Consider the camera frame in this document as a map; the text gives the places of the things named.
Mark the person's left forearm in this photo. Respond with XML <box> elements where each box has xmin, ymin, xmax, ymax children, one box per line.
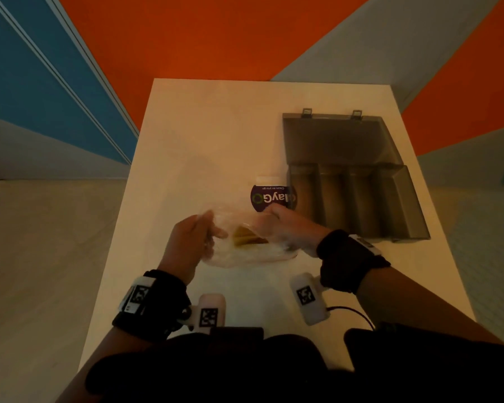
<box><xmin>57</xmin><ymin>327</ymin><xmax>153</xmax><ymax>403</ymax></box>

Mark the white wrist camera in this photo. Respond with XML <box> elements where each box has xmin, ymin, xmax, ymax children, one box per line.
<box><xmin>290</xmin><ymin>272</ymin><xmax>331</xmax><ymax>327</ymax></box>
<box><xmin>178</xmin><ymin>293</ymin><xmax>227</xmax><ymax>335</ymax></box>

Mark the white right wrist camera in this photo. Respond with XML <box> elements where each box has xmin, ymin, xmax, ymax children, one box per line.
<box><xmin>290</xmin><ymin>272</ymin><xmax>331</xmax><ymax>327</ymax></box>

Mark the person's right hand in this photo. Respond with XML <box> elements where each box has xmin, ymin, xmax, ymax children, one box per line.
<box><xmin>256</xmin><ymin>203</ymin><xmax>333</xmax><ymax>259</ymax></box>

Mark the black chest device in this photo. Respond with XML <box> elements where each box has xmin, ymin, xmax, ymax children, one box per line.
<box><xmin>209</xmin><ymin>327</ymin><xmax>265</xmax><ymax>341</ymax></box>

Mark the black right wristband with markers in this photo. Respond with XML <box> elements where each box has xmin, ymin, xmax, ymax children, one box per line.
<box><xmin>316</xmin><ymin>229</ymin><xmax>392</xmax><ymax>295</ymax></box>

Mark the black left wristband with markers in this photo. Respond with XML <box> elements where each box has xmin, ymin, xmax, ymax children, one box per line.
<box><xmin>112</xmin><ymin>269</ymin><xmax>193</xmax><ymax>343</ymax></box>

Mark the person's dark clothing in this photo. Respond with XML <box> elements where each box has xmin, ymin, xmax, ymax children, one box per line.
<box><xmin>85</xmin><ymin>322</ymin><xmax>504</xmax><ymax>403</ymax></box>

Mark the black cable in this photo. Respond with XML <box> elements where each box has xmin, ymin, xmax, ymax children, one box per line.
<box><xmin>326</xmin><ymin>306</ymin><xmax>377</xmax><ymax>332</ymax></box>

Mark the clear plastic zip bag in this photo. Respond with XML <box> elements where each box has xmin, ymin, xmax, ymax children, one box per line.
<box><xmin>199</xmin><ymin>207</ymin><xmax>300</xmax><ymax>269</ymax></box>

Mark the black wristband with markers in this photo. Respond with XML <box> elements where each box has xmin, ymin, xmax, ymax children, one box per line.
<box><xmin>316</xmin><ymin>229</ymin><xmax>392</xmax><ymax>295</ymax></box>
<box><xmin>112</xmin><ymin>269</ymin><xmax>193</xmax><ymax>343</ymax></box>

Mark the grey plastic storage box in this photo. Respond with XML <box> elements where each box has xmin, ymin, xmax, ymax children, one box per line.
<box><xmin>282</xmin><ymin>107</ymin><xmax>431</xmax><ymax>245</ymax></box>

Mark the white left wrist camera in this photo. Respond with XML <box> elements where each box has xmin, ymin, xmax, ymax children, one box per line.
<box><xmin>178</xmin><ymin>293</ymin><xmax>227</xmax><ymax>335</ymax></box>

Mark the yellow item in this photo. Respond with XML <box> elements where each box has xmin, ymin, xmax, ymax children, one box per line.
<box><xmin>234</xmin><ymin>225</ymin><xmax>270</xmax><ymax>249</ymax></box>

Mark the round purple sticker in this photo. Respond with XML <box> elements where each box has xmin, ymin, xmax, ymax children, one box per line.
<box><xmin>250</xmin><ymin>176</ymin><xmax>298</xmax><ymax>213</ymax></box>

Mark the person's left hand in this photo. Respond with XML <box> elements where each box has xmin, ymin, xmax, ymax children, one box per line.
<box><xmin>157</xmin><ymin>210</ymin><xmax>229</xmax><ymax>287</ymax></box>

